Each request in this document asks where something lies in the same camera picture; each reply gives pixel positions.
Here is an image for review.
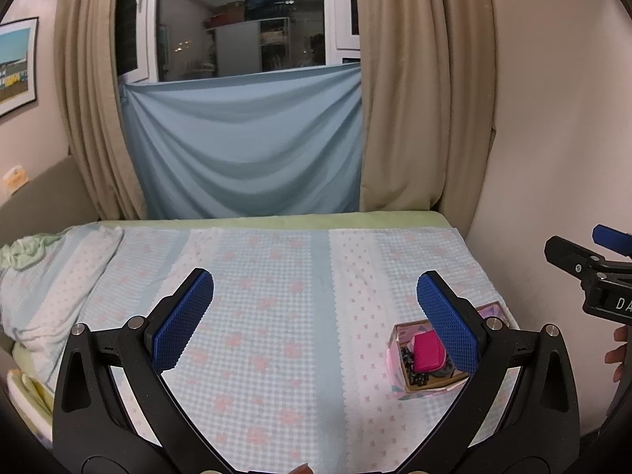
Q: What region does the beige curtain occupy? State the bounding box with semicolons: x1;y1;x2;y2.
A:
354;0;497;213
53;0;149;220

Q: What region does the red fabric pouch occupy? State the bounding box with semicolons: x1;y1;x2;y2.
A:
413;332;446;373

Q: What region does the white framed window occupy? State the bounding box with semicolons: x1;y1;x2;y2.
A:
116;0;361;85

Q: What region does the crumpled green cloth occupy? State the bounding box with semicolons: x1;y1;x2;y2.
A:
0;232;65;271

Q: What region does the black patterned cloth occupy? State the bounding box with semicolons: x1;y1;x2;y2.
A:
399;346;431;387

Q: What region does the beige headboard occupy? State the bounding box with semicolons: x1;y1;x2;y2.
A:
0;155;102;248

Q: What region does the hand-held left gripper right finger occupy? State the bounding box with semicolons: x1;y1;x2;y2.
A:
416;271;581;474

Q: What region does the light green bed sheet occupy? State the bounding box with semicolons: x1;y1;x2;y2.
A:
10;210;457;450

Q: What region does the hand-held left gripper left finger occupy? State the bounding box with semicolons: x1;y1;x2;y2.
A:
53;267;233;474

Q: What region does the framed wall picture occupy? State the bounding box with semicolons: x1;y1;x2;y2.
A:
0;17;39;118

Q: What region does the checked blue and pink blanket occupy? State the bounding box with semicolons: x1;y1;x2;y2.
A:
0;224;524;474

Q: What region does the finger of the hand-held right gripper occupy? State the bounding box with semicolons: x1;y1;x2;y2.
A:
544;236;610;282
592;224;632;262

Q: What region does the person's right hand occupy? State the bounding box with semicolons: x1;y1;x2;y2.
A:
605;326;632;381

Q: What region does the light blue hanging cloth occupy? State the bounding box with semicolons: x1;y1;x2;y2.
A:
120;63;363;219

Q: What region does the pink cardboard box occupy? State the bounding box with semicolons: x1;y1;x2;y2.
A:
386;300;509;400

